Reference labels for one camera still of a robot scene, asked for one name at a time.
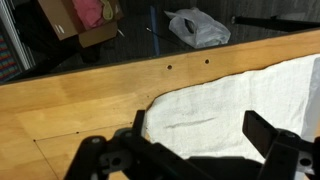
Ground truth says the grey duct tape strip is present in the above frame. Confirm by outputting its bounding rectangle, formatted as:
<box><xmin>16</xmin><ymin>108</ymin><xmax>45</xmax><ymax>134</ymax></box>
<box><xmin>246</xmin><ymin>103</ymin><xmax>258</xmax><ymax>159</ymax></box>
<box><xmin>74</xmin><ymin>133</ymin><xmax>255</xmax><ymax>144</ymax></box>
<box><xmin>301</xmin><ymin>57</ymin><xmax>320</xmax><ymax>144</ymax></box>

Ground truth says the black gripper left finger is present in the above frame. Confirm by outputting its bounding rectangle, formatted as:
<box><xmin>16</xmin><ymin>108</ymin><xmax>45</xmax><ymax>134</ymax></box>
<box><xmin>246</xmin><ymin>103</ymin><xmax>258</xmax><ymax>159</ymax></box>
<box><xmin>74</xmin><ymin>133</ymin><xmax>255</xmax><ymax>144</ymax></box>
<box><xmin>64</xmin><ymin>109</ymin><xmax>214</xmax><ymax>180</ymax></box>

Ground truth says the white aluminium rail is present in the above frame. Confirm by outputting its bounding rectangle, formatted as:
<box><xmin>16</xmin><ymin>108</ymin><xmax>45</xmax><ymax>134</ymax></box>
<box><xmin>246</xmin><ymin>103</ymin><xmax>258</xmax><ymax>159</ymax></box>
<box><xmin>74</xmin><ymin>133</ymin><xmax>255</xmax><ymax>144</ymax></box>
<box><xmin>0</xmin><ymin>0</ymin><xmax>36</xmax><ymax>71</ymax></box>

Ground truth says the white plastic bag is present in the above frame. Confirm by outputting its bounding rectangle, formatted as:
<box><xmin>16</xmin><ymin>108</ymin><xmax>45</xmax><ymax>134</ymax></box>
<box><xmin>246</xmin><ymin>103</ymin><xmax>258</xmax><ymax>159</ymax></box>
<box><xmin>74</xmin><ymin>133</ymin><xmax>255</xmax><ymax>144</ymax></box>
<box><xmin>163</xmin><ymin>7</ymin><xmax>232</xmax><ymax>50</ymax></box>

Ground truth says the multicoloured patterned backdrop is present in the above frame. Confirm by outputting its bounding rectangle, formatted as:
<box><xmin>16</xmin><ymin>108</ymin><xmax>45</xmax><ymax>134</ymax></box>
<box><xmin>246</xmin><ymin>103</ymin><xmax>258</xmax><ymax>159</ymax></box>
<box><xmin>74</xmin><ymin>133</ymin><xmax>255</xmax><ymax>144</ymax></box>
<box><xmin>0</xmin><ymin>31</ymin><xmax>21</xmax><ymax>83</ymax></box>

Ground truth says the white terry towel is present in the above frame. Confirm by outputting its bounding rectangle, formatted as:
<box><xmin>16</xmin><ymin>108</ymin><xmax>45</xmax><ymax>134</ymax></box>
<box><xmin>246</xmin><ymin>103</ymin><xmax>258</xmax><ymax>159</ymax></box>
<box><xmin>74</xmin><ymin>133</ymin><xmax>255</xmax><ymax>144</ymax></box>
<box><xmin>143</xmin><ymin>53</ymin><xmax>320</xmax><ymax>164</ymax></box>

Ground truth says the small open cardboard box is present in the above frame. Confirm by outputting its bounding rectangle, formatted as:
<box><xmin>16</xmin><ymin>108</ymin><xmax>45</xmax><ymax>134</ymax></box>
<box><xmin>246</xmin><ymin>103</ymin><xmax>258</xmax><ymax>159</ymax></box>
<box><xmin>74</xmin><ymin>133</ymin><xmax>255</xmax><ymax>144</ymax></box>
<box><xmin>37</xmin><ymin>0</ymin><xmax>124</xmax><ymax>49</ymax></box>

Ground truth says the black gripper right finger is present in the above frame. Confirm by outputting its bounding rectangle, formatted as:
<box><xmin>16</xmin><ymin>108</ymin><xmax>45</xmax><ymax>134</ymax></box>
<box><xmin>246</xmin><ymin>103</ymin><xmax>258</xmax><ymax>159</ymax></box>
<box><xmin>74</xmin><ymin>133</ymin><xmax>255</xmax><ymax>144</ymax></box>
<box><xmin>242</xmin><ymin>110</ymin><xmax>320</xmax><ymax>180</ymax></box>

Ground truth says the yellow green fabric item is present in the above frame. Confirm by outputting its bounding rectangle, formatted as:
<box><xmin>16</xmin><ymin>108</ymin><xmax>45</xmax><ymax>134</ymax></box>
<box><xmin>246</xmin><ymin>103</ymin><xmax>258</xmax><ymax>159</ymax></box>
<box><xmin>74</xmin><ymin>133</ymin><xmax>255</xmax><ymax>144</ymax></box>
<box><xmin>101</xmin><ymin>0</ymin><xmax>116</xmax><ymax>21</ymax></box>

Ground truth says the pink cloth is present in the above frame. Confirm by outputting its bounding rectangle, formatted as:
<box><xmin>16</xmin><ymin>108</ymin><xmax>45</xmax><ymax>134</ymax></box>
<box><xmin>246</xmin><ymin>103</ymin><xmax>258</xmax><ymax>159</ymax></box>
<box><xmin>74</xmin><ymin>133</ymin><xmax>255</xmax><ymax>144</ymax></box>
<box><xmin>72</xmin><ymin>0</ymin><xmax>108</xmax><ymax>30</ymax></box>

